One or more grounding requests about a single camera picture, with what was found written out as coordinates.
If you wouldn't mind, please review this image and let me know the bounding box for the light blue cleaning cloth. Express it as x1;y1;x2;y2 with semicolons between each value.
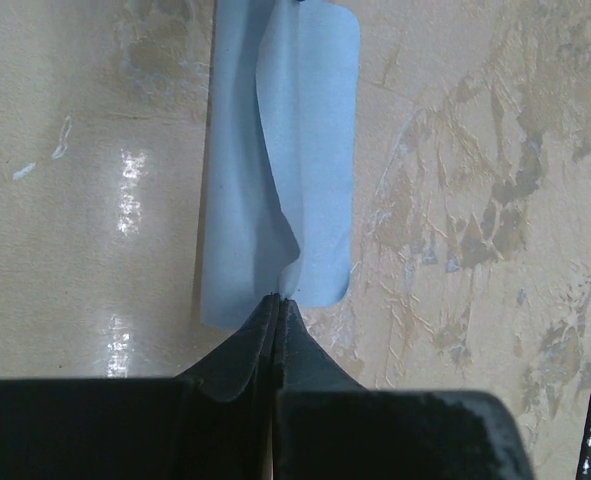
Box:
199;1;360;329

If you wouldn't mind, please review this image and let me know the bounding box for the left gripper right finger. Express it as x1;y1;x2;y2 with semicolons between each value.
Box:
273;301;534;479

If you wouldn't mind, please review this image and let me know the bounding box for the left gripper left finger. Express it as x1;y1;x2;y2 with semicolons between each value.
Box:
0;295;279;479

